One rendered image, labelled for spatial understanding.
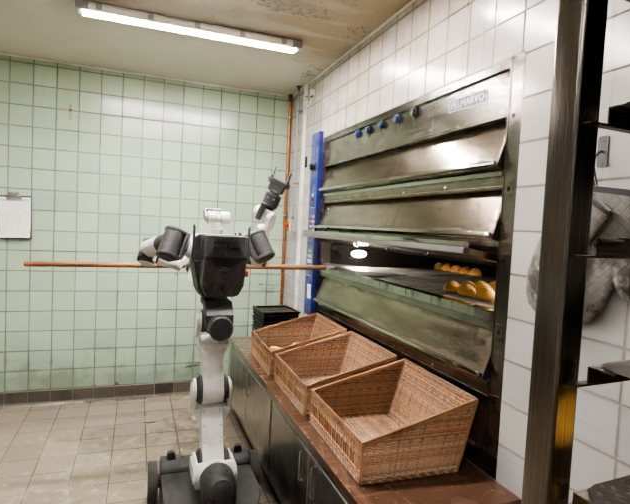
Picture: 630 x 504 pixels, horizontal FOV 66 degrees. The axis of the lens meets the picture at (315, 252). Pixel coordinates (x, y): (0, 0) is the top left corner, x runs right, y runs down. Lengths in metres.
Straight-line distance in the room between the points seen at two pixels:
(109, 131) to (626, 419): 3.73
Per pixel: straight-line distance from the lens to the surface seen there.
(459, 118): 2.18
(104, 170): 4.14
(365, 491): 1.82
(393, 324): 2.50
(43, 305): 4.23
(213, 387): 2.50
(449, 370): 2.15
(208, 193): 4.16
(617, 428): 1.62
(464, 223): 2.02
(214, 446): 2.57
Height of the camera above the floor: 1.46
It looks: 3 degrees down
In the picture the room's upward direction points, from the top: 3 degrees clockwise
